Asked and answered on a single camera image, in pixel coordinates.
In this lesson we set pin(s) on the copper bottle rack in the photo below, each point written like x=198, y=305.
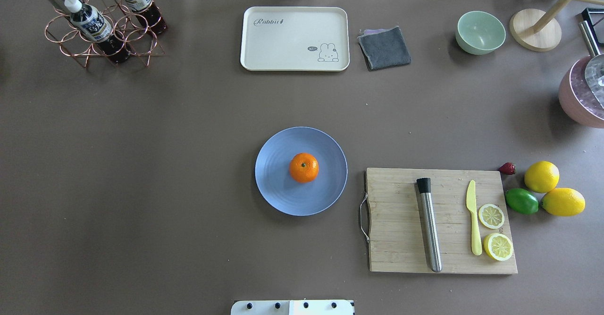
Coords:
x=115, y=30

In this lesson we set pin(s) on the pink bowl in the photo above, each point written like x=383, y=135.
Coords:
x=577, y=99

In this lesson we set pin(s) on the steel muddler rod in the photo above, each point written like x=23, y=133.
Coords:
x=433, y=248

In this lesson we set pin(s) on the grey cloth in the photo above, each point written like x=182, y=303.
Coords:
x=384, y=48

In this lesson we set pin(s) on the glass tray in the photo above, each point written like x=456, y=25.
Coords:
x=594, y=18

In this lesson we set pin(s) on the wooden glass stand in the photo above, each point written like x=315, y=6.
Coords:
x=538, y=30

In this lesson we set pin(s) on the red strawberry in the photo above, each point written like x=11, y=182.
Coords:
x=507, y=168

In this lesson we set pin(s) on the orange mandarin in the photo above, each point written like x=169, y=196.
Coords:
x=304, y=167

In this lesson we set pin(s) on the yellow lemon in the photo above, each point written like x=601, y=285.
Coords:
x=542, y=177
x=563, y=202

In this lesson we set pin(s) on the cream rabbit tray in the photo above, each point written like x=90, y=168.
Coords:
x=295, y=39

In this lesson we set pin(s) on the metal ice scoop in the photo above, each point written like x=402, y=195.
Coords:
x=594, y=71

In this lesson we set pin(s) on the yellow plastic knife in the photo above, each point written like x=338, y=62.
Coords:
x=471, y=205

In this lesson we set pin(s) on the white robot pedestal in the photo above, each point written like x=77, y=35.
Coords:
x=294, y=307

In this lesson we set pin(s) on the blue plate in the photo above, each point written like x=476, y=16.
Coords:
x=277, y=186

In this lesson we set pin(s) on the green lime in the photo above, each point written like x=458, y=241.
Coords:
x=522, y=201

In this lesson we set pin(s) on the green bowl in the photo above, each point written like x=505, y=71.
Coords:
x=479, y=33

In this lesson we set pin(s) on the wooden cutting board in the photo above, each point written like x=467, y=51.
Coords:
x=397, y=240

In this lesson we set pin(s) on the lemon slice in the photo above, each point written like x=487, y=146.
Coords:
x=491, y=216
x=498, y=246

